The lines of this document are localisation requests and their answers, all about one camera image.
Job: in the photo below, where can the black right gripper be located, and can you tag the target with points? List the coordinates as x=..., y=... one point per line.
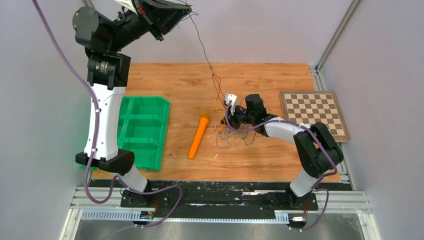
x=232, y=122

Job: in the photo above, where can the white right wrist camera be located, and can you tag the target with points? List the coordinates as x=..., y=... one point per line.
x=230, y=100

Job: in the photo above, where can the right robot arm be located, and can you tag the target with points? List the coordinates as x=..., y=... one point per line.
x=318, y=151

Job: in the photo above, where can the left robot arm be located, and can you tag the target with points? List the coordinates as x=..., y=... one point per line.
x=107, y=76

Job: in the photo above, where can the orange toy microphone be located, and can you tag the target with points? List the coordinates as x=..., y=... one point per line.
x=200, y=131

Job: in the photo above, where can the wooden chessboard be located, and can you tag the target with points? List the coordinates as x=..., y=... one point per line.
x=311, y=107

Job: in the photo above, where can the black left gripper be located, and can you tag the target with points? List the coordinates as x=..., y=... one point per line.
x=160, y=16

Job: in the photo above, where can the green plastic compartment bin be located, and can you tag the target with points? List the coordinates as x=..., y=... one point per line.
x=142, y=128

